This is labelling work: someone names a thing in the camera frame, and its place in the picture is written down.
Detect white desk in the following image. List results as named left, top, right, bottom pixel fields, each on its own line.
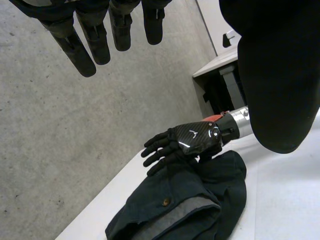
left=191, top=47, right=251, bottom=118

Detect black wall bracket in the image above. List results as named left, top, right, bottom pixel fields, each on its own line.
left=222, top=29, right=236, bottom=48

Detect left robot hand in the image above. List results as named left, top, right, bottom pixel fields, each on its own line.
left=9, top=0, right=320, bottom=154

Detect dark blue shorts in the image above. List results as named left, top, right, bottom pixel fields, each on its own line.
left=104, top=149, right=248, bottom=240

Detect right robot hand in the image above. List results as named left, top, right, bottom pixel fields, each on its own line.
left=140, top=113, right=241, bottom=177

